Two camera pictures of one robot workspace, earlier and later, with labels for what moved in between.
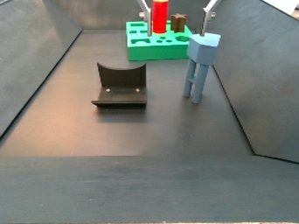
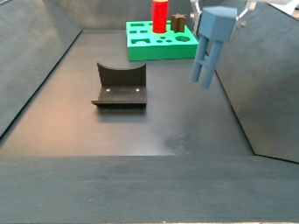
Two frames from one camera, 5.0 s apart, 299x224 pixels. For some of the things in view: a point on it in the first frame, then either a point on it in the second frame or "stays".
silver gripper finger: (147, 17) → (195, 15)
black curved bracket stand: (121, 87) stays
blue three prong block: (200, 51) → (216, 25)
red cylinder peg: (159, 16) stays
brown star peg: (177, 23) stays
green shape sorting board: (164, 45) stays
